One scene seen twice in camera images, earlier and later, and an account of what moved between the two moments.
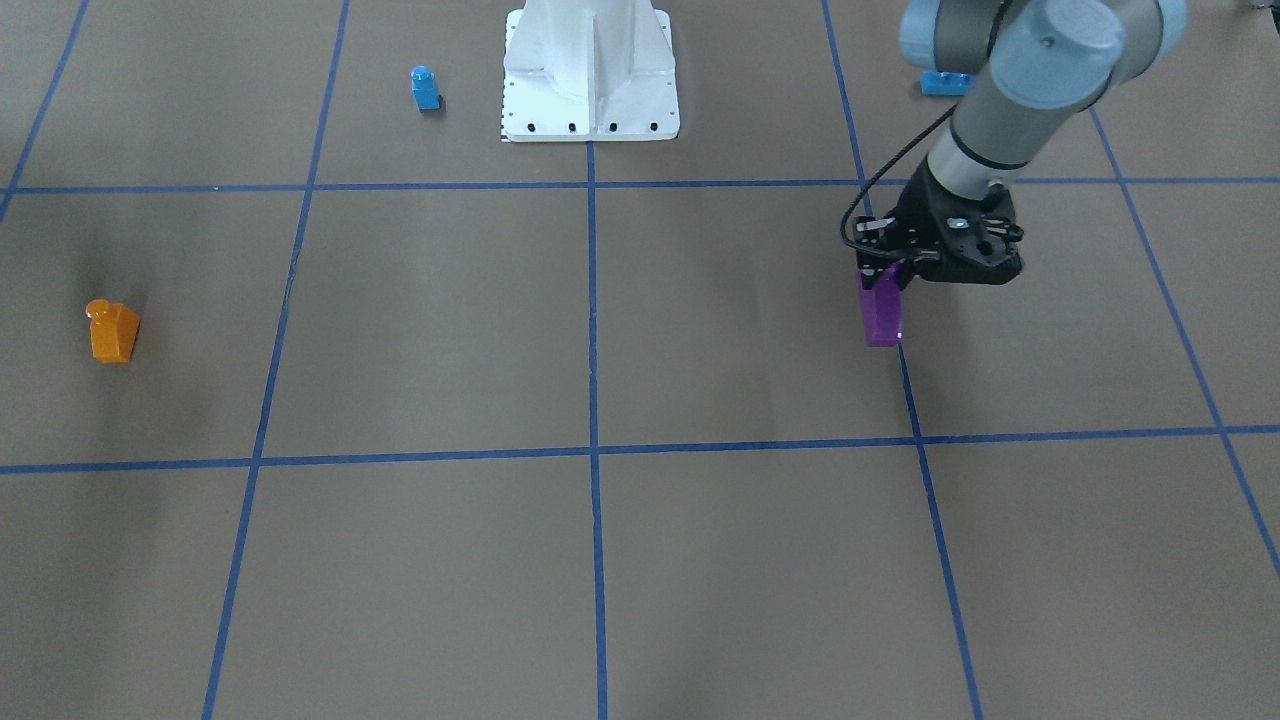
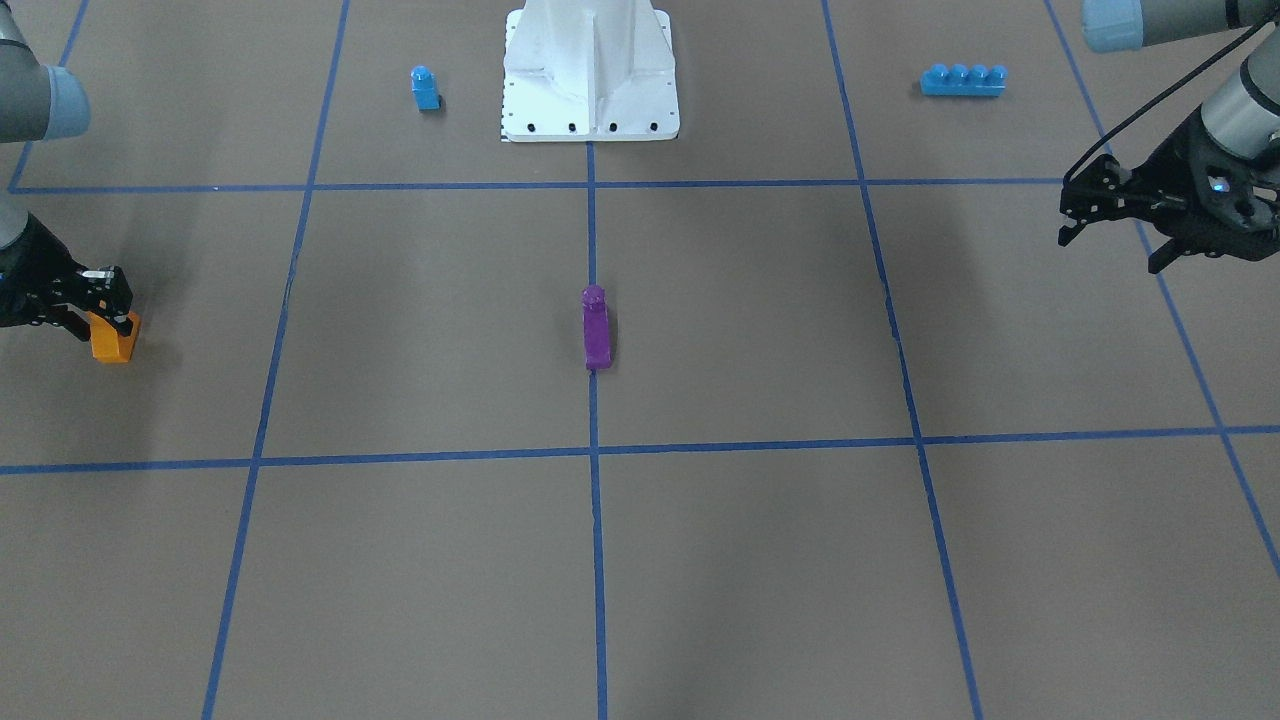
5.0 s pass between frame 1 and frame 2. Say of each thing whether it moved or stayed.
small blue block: stayed
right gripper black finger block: moved
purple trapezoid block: moved
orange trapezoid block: stayed
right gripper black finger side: moved
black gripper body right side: moved
